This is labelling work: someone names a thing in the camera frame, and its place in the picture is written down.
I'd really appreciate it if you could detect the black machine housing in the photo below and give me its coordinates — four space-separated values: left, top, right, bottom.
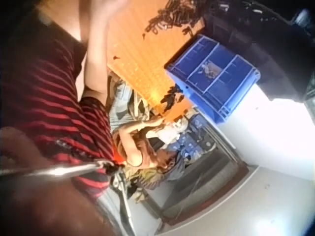
203 0 315 104

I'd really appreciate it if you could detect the blue plastic crate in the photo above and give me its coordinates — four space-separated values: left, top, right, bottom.
164 34 261 125

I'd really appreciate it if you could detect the shiny metal rod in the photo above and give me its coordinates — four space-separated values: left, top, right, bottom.
0 159 125 178

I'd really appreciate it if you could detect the orange grid work mat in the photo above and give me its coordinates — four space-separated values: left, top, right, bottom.
106 0 206 124

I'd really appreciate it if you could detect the crumpled paper scrap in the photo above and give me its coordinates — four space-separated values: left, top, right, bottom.
201 60 222 80

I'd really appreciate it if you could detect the heap of clothes and bags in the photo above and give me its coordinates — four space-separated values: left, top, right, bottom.
107 72 218 203

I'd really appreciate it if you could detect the small cluster of black parts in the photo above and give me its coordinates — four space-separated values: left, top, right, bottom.
159 85 186 113

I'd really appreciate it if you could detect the dark floor mat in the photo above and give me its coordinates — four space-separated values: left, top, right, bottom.
147 145 250 227

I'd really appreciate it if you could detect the grey metal clip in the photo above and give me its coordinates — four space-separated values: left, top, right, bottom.
109 169 136 236

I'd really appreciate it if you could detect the large pile of black parts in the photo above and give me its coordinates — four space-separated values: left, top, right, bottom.
142 0 205 40

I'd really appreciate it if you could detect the person's right hand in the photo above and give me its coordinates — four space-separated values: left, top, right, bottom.
90 0 129 28

